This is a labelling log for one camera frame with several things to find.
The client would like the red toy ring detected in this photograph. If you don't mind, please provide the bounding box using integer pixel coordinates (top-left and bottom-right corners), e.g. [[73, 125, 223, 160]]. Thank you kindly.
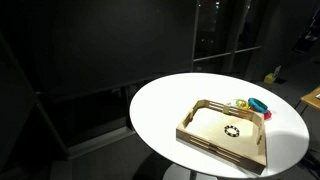
[[263, 109, 273, 121]]

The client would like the wooden side table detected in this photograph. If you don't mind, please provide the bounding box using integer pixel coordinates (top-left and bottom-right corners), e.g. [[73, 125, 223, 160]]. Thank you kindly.
[[295, 86, 320, 115]]

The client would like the wooden slatted tray box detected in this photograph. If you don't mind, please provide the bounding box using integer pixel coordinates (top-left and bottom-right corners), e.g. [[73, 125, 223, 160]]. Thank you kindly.
[[176, 99, 267, 174]]

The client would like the blue toy ring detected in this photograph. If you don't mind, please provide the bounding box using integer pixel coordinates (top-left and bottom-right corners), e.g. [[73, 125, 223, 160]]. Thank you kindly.
[[247, 97, 269, 114]]

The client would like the white round table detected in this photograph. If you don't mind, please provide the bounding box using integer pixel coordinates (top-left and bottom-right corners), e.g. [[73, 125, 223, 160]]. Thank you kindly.
[[130, 73, 309, 179]]

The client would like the yellow box on floor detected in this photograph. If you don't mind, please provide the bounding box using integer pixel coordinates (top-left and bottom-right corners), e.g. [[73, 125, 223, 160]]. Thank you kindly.
[[264, 73, 274, 84]]

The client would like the green toy ring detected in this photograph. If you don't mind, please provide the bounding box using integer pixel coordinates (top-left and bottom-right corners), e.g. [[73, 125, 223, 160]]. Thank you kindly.
[[235, 98, 249, 108]]

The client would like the black and white ring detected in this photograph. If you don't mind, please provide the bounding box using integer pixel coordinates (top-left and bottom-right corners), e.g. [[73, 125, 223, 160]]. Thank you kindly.
[[223, 124, 240, 138]]

